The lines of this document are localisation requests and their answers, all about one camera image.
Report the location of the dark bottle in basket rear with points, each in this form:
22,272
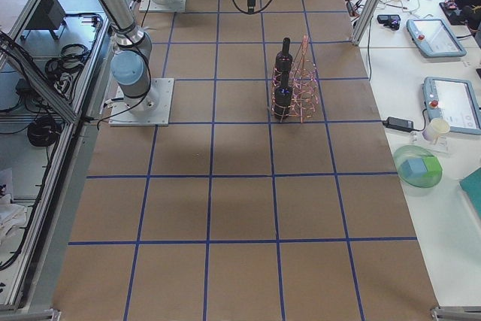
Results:
284,60

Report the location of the dark bottle in basket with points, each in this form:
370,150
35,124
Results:
282,96
284,60

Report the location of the dark bottle in basket front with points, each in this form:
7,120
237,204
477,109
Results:
282,96

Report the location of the teach pendant far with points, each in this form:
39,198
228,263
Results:
434,38

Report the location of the teach pendant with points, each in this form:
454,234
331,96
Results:
454,101
434,38

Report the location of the black power adapter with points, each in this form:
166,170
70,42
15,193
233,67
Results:
398,124

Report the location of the teach pendant near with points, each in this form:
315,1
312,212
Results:
454,101

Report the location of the white paper cup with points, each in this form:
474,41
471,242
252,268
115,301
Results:
436,128

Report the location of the green bowl with blocks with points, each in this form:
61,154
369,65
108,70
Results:
417,166

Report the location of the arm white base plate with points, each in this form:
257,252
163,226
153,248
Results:
153,110
163,6

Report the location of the copper wire wine basket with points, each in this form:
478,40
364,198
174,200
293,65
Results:
303,82

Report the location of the aluminium frame post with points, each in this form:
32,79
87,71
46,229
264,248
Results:
370,1

